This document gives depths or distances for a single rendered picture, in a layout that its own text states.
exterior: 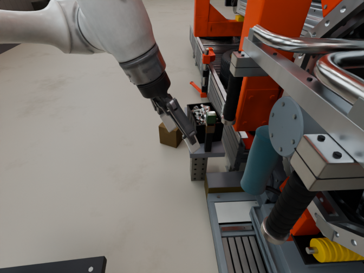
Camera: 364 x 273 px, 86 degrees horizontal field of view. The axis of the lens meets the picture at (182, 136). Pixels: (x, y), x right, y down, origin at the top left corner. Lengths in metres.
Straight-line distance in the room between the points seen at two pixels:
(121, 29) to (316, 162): 0.35
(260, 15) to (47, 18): 0.60
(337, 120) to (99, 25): 0.37
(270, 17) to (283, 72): 0.44
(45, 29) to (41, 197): 1.23
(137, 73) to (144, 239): 0.96
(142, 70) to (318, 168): 0.33
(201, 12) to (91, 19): 2.34
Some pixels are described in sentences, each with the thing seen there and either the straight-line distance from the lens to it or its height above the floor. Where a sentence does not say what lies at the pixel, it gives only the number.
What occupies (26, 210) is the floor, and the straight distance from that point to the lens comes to 1.58.
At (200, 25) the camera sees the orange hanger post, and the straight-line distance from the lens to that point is 2.72.
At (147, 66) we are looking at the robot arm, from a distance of 0.42.
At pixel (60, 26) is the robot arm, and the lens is 0.51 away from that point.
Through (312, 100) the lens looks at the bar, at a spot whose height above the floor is 0.97.
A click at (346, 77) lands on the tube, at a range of 0.29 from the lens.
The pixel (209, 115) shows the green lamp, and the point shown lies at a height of 0.66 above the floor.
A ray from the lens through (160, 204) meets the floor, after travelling 1.30.
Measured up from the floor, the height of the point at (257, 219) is 0.17.
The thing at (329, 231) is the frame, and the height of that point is 0.61.
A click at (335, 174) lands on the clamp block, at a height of 0.93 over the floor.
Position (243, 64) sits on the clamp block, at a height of 0.93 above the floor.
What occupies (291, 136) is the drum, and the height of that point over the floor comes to 0.85.
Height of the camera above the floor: 1.10
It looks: 39 degrees down
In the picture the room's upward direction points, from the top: straight up
